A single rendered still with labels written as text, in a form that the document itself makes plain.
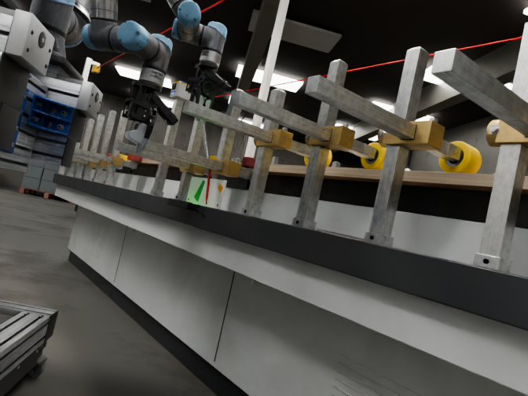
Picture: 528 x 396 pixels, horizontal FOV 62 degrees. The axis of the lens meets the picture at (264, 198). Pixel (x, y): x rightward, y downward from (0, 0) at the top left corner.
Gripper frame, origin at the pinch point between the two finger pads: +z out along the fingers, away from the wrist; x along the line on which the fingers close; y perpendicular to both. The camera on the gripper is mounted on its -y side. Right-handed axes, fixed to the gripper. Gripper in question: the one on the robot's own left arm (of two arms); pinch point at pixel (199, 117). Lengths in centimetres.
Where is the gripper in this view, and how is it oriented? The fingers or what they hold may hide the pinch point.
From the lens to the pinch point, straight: 165.9
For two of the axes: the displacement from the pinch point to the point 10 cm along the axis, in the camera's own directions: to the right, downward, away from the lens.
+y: -8.1, -1.8, 5.5
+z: -2.3, 9.7, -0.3
